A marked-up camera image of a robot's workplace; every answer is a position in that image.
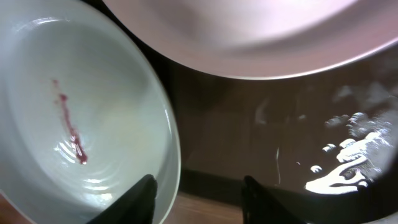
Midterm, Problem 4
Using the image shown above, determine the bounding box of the large brown tray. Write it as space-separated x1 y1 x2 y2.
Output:
90 1 397 223

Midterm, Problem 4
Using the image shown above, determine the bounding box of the grey white plate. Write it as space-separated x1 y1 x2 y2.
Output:
1 1 180 223

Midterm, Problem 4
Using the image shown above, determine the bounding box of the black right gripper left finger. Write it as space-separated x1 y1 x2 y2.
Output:
87 174 157 224

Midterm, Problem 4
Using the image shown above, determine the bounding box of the pink plate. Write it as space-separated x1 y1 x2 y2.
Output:
105 0 397 80

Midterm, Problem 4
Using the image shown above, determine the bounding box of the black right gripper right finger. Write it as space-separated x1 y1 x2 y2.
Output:
241 175 306 224

